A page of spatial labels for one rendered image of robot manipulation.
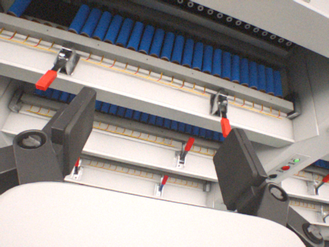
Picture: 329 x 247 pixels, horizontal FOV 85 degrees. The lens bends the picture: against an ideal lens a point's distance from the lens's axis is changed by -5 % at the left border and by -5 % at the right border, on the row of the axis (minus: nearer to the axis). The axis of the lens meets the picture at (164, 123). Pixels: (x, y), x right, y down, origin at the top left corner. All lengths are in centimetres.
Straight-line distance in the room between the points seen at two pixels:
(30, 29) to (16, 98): 20
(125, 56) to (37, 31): 14
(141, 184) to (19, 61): 48
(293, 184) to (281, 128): 30
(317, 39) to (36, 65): 40
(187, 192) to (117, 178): 25
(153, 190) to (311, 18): 58
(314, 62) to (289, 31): 20
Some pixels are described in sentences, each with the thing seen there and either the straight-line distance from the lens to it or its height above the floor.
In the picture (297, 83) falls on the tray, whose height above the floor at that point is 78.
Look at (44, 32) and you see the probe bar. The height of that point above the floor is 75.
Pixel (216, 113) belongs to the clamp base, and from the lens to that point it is 35.
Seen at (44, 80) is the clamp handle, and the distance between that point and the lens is 29.
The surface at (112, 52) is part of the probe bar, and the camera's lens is 34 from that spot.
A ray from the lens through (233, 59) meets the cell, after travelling 43.
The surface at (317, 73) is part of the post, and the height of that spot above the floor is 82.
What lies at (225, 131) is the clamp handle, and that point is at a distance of 30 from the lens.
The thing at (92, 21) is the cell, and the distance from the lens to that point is 39.
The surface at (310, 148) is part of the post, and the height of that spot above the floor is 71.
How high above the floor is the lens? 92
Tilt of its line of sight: 46 degrees down
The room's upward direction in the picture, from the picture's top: 25 degrees clockwise
